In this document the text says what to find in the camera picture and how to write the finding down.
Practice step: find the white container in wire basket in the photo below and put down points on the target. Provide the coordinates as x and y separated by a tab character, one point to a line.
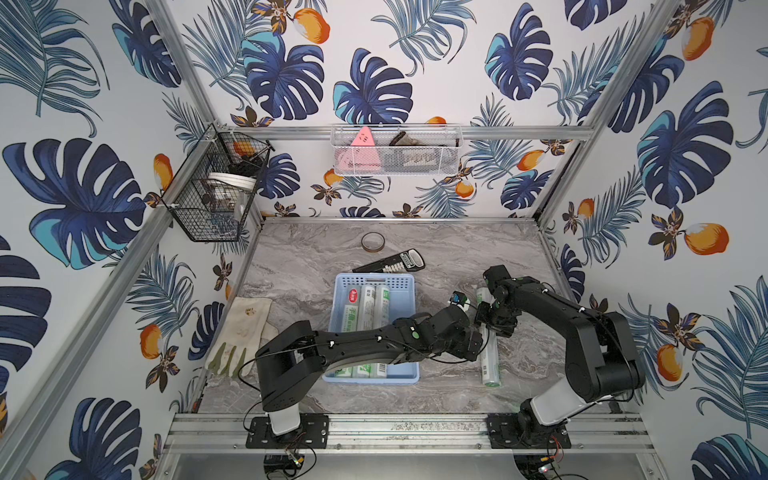
229	189

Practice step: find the beige work glove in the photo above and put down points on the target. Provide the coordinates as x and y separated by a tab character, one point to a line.
245	330

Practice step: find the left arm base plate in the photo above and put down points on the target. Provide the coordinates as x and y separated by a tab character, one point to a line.
311	431

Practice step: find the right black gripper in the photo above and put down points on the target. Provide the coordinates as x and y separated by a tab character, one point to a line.
504	328

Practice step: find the plastic wrap roll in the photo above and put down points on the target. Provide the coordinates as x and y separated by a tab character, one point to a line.
350	323
381	318
489	358
365	322

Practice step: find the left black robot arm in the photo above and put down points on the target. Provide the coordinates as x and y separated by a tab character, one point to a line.
289	365

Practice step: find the pink triangle item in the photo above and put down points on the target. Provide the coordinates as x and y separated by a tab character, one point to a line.
360	155

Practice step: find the black wire wall basket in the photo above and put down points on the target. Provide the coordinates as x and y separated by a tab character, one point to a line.
190	200

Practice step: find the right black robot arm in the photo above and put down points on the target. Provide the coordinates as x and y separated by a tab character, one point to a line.
601	358

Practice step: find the white mesh wall basket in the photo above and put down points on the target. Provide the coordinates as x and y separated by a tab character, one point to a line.
409	150

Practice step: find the aluminium front rail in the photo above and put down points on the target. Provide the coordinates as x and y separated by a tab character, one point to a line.
591	433

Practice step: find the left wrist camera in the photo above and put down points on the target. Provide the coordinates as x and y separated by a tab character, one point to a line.
460	300

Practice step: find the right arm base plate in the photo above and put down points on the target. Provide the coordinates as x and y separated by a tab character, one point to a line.
522	431

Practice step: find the light blue plastic basket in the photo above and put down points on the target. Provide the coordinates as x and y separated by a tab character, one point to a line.
402	305

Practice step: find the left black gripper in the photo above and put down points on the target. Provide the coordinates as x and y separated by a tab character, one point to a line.
471	341

